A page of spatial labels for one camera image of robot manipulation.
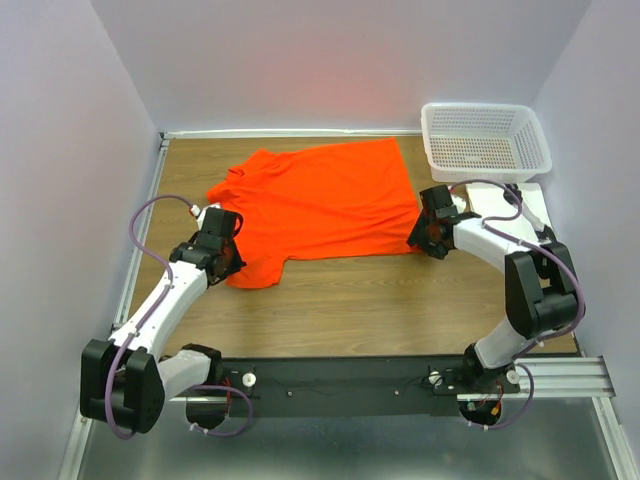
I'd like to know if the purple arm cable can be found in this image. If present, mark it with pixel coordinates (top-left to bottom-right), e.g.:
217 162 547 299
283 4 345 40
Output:
104 193 256 441
449 179 586 431

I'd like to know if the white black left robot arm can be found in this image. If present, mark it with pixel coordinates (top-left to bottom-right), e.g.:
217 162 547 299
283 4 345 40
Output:
79 206 245 440

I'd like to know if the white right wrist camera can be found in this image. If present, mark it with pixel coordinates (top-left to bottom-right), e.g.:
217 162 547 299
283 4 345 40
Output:
449 191 473 215

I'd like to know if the white plastic mesh basket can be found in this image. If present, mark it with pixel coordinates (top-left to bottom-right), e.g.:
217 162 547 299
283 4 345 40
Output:
420 102 552 183

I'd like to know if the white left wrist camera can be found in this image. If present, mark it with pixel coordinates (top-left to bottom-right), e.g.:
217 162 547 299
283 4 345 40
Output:
189 203 221 219

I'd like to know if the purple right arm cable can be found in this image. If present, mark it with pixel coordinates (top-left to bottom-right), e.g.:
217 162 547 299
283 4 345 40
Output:
449 179 586 431

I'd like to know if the orange t shirt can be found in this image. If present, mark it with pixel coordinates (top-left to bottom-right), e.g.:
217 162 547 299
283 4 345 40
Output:
206 138 420 289

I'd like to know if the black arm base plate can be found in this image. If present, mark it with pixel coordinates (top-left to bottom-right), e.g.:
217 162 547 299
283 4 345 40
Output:
183 355 520 431

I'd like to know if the aluminium front frame rail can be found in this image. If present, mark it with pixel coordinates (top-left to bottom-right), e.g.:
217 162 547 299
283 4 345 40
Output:
164 355 616 401

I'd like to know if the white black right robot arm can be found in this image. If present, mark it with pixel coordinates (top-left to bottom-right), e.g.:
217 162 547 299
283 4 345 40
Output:
407 182 586 392

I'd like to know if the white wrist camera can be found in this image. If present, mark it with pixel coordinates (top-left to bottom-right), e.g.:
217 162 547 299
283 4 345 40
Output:
189 203 221 219
449 191 473 215

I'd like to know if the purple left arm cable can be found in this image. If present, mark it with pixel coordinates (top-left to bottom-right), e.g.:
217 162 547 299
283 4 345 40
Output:
104 193 256 441

